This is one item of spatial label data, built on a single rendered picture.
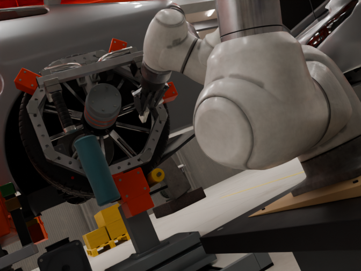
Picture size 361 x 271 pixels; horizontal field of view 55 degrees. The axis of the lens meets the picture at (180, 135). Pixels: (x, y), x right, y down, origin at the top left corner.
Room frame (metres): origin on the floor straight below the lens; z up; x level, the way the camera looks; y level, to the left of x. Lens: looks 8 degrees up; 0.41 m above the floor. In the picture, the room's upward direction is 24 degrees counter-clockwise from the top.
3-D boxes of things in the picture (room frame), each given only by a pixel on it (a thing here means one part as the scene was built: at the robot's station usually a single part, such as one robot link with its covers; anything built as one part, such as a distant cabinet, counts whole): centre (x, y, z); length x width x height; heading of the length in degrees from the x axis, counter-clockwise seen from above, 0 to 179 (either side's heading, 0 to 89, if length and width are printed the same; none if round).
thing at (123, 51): (1.37, 0.13, 1.03); 0.19 x 0.18 x 0.11; 23
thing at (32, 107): (1.44, 0.27, 0.85); 0.54 x 0.07 x 0.54; 113
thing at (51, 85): (1.19, 0.35, 0.93); 0.09 x 0.05 x 0.05; 23
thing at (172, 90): (1.57, -0.01, 0.85); 0.09 x 0.08 x 0.07; 113
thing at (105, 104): (1.38, 0.25, 0.85); 0.21 x 0.14 x 0.14; 23
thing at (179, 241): (1.60, 0.34, 0.32); 0.40 x 0.30 x 0.28; 113
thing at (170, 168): (8.79, 0.75, 1.01); 1.21 x 1.19 x 2.02; 26
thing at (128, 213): (1.48, 0.29, 0.48); 0.16 x 0.12 x 0.17; 23
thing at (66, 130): (1.16, 0.34, 0.83); 0.04 x 0.04 x 0.16
